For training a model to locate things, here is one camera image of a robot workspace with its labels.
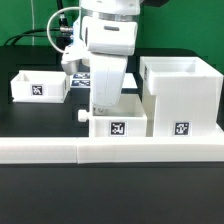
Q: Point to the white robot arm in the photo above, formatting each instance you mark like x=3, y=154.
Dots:
x=105, y=36

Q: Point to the white front drawer with knob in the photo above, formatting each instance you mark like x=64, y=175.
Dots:
x=126, y=119

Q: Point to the white rear drawer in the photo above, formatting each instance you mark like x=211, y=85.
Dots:
x=40, y=86

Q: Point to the white drawer cabinet box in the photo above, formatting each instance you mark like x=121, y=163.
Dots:
x=181, y=96

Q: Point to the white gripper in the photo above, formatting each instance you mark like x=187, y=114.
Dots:
x=107, y=75

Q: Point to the black cable connector box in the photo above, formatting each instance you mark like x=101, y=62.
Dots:
x=62, y=42

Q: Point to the white L-shaped fence wall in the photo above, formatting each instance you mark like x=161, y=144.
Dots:
x=46, y=150

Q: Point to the white marker tag plate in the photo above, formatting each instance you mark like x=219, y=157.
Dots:
x=82, y=80

